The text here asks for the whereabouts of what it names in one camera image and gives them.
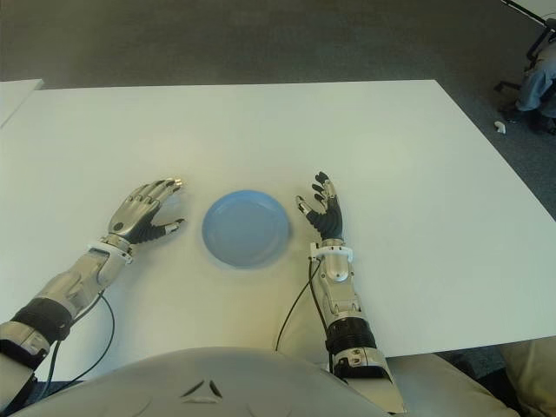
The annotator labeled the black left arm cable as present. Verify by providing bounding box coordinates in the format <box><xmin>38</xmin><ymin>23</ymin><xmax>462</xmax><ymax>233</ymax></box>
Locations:
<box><xmin>32</xmin><ymin>289</ymin><xmax>116</xmax><ymax>386</ymax></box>

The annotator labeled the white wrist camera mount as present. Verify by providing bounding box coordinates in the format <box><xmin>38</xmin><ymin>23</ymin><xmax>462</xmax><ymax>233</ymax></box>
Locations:
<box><xmin>88</xmin><ymin>241</ymin><xmax>134</xmax><ymax>265</ymax></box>
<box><xmin>308</xmin><ymin>242</ymin><xmax>354</xmax><ymax>261</ymax></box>

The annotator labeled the beige fabric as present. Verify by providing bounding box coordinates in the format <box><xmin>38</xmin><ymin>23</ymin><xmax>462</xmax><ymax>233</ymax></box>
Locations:
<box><xmin>390</xmin><ymin>336</ymin><xmax>556</xmax><ymax>417</ymax></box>

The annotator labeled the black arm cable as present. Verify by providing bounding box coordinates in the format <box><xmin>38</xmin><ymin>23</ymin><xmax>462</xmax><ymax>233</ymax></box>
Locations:
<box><xmin>272</xmin><ymin>255</ymin><xmax>338</xmax><ymax>374</ymax></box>
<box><xmin>32</xmin><ymin>289</ymin><xmax>116</xmax><ymax>386</ymax></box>

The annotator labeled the blue plate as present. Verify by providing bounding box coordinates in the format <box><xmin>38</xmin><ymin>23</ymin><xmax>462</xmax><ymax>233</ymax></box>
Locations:
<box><xmin>201</xmin><ymin>189</ymin><xmax>291</xmax><ymax>268</ymax></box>

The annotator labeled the white charger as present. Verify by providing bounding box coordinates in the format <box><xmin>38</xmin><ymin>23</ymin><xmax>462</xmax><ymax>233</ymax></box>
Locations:
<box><xmin>161</xmin><ymin>186</ymin><xmax>187</xmax><ymax>222</ymax></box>

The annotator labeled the black office chair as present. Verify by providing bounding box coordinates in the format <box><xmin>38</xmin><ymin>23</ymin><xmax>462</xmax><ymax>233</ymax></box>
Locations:
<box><xmin>493</xmin><ymin>19</ymin><xmax>556</xmax><ymax>92</ymax></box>

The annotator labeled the distant white table edge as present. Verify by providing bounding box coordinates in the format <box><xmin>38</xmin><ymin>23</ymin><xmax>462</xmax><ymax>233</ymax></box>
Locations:
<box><xmin>499</xmin><ymin>0</ymin><xmax>556</xmax><ymax>23</ymax></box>

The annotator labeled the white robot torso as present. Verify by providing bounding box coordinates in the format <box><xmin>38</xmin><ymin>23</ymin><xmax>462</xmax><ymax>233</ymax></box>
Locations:
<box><xmin>17</xmin><ymin>346</ymin><xmax>392</xmax><ymax>417</ymax></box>

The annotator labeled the neighbouring white table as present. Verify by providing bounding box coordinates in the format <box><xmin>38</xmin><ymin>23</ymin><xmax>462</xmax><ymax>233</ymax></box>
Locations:
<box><xmin>0</xmin><ymin>77</ymin><xmax>44</xmax><ymax>127</ymax></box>

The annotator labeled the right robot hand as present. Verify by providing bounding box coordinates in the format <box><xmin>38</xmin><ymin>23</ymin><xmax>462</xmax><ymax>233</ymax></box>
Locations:
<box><xmin>295</xmin><ymin>170</ymin><xmax>347</xmax><ymax>240</ymax></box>

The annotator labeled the seated person in jeans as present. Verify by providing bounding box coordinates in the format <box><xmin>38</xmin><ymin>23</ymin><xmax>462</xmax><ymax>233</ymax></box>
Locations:
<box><xmin>499</xmin><ymin>43</ymin><xmax>556</xmax><ymax>131</ymax></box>

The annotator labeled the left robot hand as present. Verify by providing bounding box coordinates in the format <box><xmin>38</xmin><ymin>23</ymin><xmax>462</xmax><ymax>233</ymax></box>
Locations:
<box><xmin>108</xmin><ymin>176</ymin><xmax>188</xmax><ymax>247</ymax></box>

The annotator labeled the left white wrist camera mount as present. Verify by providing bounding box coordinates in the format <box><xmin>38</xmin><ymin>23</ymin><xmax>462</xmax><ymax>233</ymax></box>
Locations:
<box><xmin>88</xmin><ymin>241</ymin><xmax>134</xmax><ymax>265</ymax></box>

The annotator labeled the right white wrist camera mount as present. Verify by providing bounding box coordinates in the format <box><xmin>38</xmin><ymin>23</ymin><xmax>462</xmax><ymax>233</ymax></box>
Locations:
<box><xmin>308</xmin><ymin>242</ymin><xmax>354</xmax><ymax>261</ymax></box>

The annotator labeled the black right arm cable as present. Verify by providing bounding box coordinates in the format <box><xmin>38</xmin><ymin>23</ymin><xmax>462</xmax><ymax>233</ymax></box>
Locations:
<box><xmin>272</xmin><ymin>255</ymin><xmax>338</xmax><ymax>374</ymax></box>

